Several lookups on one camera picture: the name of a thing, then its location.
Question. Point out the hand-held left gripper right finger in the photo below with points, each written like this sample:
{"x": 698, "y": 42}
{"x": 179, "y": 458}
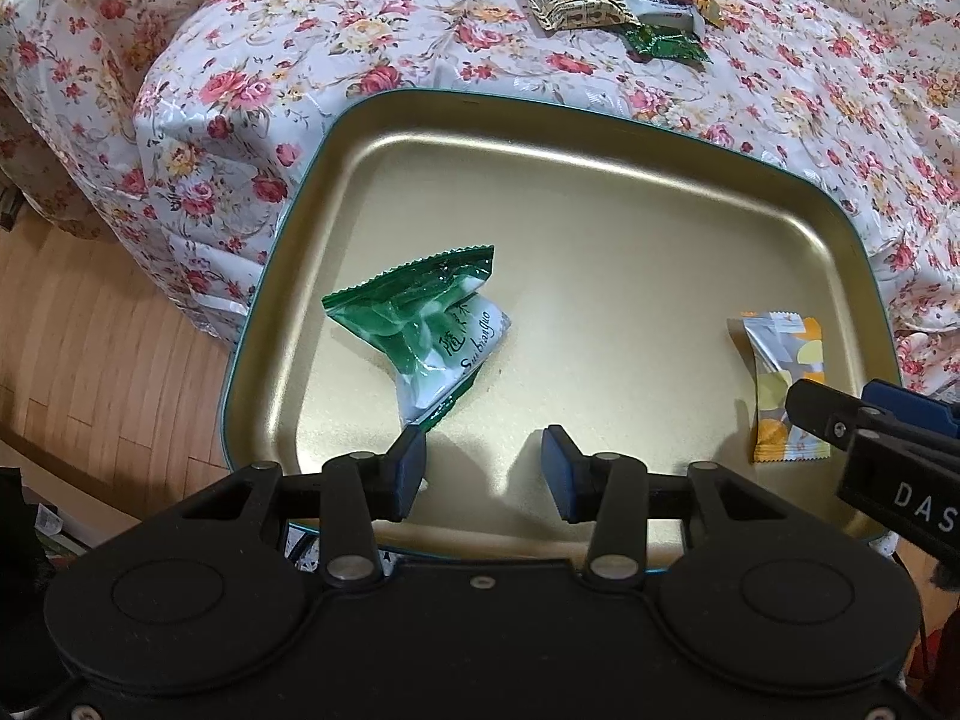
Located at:
{"x": 559, "y": 466}

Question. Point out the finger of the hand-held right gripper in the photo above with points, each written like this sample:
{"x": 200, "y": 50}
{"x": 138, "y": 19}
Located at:
{"x": 911, "y": 409}
{"x": 825, "y": 409}

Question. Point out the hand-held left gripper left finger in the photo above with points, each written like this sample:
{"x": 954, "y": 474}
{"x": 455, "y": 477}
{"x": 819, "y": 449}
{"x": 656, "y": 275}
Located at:
{"x": 409, "y": 466}

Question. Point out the silver orange candy packet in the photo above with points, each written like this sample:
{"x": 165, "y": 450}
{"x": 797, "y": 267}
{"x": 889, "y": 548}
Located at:
{"x": 776, "y": 367}

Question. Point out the green white snack packet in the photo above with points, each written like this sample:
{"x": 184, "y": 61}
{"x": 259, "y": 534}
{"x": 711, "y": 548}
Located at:
{"x": 420, "y": 330}

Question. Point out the gold tin tray green rim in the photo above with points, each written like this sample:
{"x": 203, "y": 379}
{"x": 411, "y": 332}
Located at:
{"x": 600, "y": 277}

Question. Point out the dark green candy packet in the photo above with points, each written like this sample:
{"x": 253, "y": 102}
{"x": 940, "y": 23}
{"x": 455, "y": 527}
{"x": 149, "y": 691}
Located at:
{"x": 667, "y": 45}

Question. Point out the floral blanket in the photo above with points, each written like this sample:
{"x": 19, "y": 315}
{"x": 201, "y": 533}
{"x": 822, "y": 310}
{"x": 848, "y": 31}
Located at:
{"x": 300, "y": 52}

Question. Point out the white bar snack packet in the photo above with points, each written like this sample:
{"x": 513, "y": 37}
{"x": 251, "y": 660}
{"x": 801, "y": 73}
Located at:
{"x": 667, "y": 7}

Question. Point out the gold black snack packet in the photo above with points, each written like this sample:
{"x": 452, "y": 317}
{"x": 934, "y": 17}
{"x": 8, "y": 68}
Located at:
{"x": 581, "y": 6}

